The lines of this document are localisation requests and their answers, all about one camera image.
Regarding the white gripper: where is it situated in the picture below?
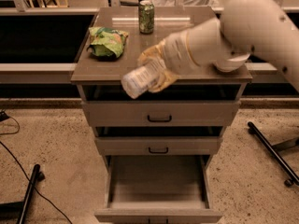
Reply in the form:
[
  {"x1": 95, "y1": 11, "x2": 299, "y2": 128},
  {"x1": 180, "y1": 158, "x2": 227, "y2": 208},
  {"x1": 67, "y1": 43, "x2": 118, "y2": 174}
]
[{"x1": 137, "y1": 31, "x2": 195, "y2": 93}]

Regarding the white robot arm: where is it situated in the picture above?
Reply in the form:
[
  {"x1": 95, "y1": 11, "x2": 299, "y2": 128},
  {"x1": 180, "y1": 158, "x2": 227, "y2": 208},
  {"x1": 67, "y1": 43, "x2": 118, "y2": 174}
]
[{"x1": 138, "y1": 0, "x2": 299, "y2": 92}]

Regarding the top grey drawer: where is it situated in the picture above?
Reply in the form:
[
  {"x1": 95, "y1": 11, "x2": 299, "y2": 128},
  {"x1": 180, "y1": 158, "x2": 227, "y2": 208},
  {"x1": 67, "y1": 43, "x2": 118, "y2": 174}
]
[{"x1": 82, "y1": 101, "x2": 239, "y2": 127}]

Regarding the grey drawer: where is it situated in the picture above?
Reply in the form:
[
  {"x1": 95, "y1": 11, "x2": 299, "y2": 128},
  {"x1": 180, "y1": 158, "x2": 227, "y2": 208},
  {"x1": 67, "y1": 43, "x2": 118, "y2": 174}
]
[
  {"x1": 95, "y1": 155, "x2": 222, "y2": 224},
  {"x1": 95, "y1": 137, "x2": 222, "y2": 156},
  {"x1": 82, "y1": 101, "x2": 239, "y2": 127}
]

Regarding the grey drawer cabinet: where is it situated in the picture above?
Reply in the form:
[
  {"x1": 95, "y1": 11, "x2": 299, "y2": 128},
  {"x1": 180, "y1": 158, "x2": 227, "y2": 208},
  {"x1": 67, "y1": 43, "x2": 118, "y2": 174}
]
[{"x1": 71, "y1": 7, "x2": 251, "y2": 224}]

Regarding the middle grey drawer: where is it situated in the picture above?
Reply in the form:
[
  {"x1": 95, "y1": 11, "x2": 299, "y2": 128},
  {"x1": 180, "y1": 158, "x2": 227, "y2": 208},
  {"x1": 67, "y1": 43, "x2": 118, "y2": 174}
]
[{"x1": 95, "y1": 137, "x2": 222, "y2": 156}]

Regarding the bottom grey drawer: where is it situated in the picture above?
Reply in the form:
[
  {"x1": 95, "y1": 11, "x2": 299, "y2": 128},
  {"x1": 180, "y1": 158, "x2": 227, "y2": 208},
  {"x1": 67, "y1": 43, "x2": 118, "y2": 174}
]
[{"x1": 95, "y1": 155, "x2": 222, "y2": 224}]

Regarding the green soda can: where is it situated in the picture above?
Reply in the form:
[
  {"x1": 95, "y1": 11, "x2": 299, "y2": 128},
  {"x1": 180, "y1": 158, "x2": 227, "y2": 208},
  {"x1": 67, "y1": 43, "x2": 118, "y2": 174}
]
[{"x1": 138, "y1": 0, "x2": 155, "y2": 34}]

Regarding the green chip bag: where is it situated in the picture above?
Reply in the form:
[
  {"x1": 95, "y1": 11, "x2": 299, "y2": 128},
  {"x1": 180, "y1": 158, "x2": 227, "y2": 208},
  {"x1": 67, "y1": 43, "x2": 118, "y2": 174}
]
[{"x1": 88, "y1": 27, "x2": 129, "y2": 58}]

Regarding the white bowl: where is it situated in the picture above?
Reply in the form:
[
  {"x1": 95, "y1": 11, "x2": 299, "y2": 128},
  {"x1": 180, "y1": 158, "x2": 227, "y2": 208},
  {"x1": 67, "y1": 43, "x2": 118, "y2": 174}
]
[{"x1": 214, "y1": 53, "x2": 249, "y2": 73}]

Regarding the black stand leg left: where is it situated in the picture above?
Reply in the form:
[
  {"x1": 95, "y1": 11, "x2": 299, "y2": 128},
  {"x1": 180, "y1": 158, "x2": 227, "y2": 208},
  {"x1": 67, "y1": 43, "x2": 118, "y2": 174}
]
[{"x1": 0, "y1": 164, "x2": 43, "y2": 224}]

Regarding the black top drawer handle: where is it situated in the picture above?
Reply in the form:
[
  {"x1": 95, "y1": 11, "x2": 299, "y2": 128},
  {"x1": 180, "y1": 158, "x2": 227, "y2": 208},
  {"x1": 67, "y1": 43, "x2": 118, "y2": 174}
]
[{"x1": 147, "y1": 115, "x2": 172, "y2": 122}]

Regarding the black drawer handle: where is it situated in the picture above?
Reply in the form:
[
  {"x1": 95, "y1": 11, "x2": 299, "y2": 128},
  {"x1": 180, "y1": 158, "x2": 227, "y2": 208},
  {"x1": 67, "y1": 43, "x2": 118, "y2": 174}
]
[
  {"x1": 148, "y1": 147, "x2": 169, "y2": 155},
  {"x1": 147, "y1": 115, "x2": 172, "y2": 122}
]

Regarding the black middle drawer handle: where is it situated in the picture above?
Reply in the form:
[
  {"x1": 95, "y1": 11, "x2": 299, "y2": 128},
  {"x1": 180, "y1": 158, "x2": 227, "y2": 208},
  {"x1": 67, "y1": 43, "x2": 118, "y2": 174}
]
[{"x1": 148, "y1": 147, "x2": 169, "y2": 155}]

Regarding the black floor cable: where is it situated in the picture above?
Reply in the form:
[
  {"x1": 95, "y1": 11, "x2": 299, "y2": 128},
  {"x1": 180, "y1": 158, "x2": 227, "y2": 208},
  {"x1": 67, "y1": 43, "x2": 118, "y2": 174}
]
[{"x1": 0, "y1": 109, "x2": 73, "y2": 224}]

